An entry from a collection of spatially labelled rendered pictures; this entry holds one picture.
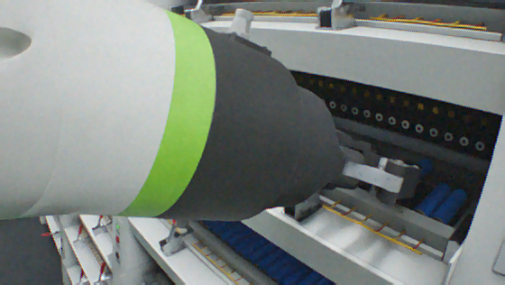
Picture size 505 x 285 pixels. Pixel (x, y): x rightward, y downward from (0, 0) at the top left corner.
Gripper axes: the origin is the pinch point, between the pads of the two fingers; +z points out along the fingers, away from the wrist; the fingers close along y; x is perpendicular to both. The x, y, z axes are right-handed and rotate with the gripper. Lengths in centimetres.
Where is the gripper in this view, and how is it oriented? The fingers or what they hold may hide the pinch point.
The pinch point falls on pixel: (393, 172)
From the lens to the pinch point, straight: 36.6
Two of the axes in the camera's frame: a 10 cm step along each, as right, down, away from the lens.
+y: -6.4, -2.7, 7.2
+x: -3.0, 9.5, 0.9
